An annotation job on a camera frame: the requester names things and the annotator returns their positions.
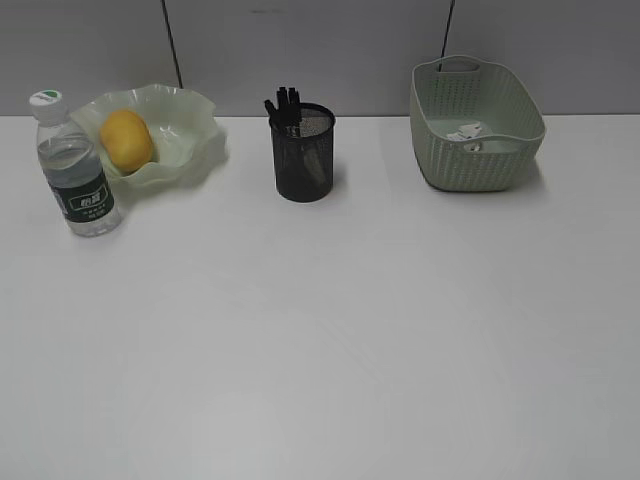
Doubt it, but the yellow mango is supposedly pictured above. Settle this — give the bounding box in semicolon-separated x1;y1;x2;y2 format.
99;109;154;174

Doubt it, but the clear water bottle green label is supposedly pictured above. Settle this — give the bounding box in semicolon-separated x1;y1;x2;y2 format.
29;90;121;237

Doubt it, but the black mesh pen holder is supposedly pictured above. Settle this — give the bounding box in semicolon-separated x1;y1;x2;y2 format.
269;103;336;203

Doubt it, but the white waste paper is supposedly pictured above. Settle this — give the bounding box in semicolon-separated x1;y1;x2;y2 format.
446;122;483;152

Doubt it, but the pale green plastic basket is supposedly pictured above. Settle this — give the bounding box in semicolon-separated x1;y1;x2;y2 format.
410;55;546;193

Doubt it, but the black marker pen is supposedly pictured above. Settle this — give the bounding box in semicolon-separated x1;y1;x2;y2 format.
264;100;282;129
288;87;302;127
276;87;289;127

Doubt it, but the pale green wavy plate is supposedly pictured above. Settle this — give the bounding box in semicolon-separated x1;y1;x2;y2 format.
71;84;229;188

